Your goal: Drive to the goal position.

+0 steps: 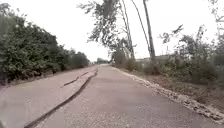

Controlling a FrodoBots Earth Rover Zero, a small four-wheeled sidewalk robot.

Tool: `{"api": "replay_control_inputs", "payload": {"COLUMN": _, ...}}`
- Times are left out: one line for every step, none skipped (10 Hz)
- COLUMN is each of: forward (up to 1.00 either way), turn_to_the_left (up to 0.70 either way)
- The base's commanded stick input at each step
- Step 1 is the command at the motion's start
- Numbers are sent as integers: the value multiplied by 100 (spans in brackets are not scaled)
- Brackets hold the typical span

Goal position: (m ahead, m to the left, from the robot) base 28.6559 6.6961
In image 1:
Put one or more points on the green bushes beside verge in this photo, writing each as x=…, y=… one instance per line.
x=196, y=60

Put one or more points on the pale gravel road edge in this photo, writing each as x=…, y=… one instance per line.
x=173, y=96

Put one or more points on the leaning tree trunk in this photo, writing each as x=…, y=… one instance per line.
x=149, y=33

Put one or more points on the tall thin leafy tree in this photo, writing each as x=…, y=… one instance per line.
x=108, y=23

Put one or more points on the low pale building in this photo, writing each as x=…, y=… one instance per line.
x=156, y=58

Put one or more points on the grey cracked asphalt road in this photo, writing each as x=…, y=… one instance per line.
x=115, y=100

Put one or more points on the dry grass verge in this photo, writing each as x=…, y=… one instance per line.
x=196, y=88

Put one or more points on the green hedge of bushes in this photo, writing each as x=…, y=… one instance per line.
x=26, y=53

